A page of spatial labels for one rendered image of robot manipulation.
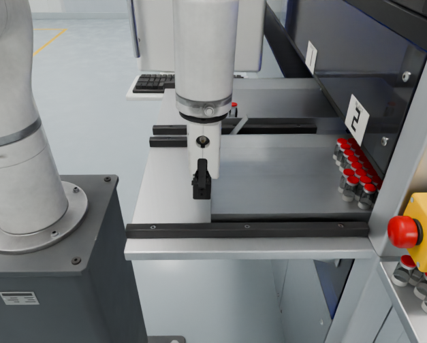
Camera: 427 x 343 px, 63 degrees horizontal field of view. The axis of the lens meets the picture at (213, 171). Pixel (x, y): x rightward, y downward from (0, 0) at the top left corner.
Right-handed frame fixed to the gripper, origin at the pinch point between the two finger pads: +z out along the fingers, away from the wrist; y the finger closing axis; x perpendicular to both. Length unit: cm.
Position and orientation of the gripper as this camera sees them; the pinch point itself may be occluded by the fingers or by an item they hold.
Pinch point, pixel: (201, 188)
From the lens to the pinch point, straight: 62.3
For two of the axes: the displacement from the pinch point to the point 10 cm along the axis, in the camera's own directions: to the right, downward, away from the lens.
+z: -0.3, 8.1, 5.9
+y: -0.1, -5.9, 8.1
